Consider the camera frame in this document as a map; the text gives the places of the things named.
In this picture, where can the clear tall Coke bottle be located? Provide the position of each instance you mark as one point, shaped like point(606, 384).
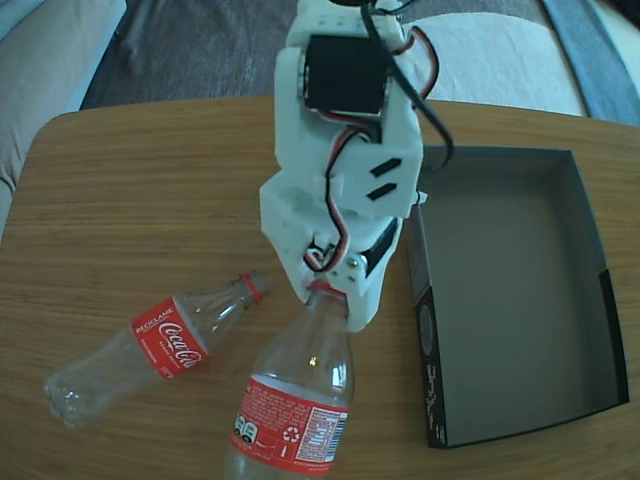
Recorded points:
point(290, 420)

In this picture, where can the white cushion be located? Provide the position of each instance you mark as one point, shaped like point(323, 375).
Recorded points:
point(500, 60)

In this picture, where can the flat white camera mount plate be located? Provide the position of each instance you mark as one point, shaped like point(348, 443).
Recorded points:
point(422, 198)

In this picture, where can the grey striped rug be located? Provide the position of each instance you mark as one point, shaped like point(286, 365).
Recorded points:
point(200, 50)

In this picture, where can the grey cardboard box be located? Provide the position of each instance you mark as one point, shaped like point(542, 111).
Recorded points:
point(510, 280)

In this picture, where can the beige sofa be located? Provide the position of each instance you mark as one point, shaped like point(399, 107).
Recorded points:
point(40, 75)

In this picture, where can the clear contour Coca-Cola bottle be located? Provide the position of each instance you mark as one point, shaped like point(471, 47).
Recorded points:
point(167, 340)

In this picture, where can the blue-grey blanket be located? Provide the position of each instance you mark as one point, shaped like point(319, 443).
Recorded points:
point(600, 50)

